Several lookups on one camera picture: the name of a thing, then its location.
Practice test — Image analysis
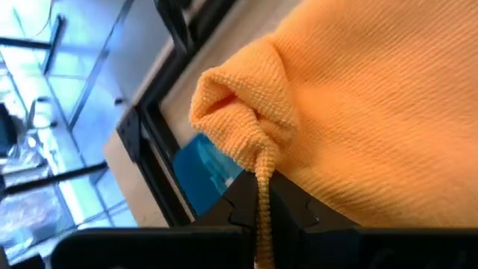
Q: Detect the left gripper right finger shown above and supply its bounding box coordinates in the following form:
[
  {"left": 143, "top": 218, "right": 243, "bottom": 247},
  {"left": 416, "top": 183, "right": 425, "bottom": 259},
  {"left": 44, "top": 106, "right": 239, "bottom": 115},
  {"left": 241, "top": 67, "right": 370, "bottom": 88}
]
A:
[{"left": 269, "top": 171, "right": 478, "bottom": 269}]

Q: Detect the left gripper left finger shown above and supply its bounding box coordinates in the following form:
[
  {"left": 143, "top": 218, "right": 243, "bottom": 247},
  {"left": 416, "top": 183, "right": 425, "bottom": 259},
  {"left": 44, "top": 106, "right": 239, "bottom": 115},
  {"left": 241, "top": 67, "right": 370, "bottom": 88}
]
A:
[{"left": 50, "top": 170, "right": 258, "bottom": 269}]

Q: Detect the orange microfiber towel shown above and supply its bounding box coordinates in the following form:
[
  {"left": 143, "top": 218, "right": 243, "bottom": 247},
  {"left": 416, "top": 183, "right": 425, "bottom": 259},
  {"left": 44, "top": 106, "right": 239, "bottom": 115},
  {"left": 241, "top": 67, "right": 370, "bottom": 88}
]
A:
[{"left": 188, "top": 0, "right": 478, "bottom": 269}]

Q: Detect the teal plastic bin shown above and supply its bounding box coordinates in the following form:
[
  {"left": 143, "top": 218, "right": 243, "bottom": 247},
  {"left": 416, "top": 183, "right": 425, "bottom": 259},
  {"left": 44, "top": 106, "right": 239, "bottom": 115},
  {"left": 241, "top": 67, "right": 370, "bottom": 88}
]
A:
[{"left": 172, "top": 132, "right": 246, "bottom": 217}]

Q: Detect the black aluminium table frame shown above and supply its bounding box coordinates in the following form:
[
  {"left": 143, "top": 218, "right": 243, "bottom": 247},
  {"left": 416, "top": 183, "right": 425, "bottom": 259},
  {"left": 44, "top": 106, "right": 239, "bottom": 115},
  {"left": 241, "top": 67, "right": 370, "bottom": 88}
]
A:
[{"left": 115, "top": 0, "right": 240, "bottom": 229}]

